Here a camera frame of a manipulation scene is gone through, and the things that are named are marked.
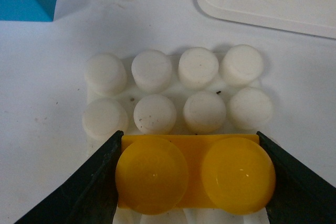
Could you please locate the yellow two-stud toy block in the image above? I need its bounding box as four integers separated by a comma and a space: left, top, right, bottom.
115, 134, 276, 215

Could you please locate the white studded base plate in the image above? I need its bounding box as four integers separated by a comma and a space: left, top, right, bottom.
81, 44, 283, 224

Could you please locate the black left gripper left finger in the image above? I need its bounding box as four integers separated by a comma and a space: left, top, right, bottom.
17, 131, 123, 223

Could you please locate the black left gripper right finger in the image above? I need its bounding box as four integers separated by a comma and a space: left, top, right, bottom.
257, 131, 335, 223

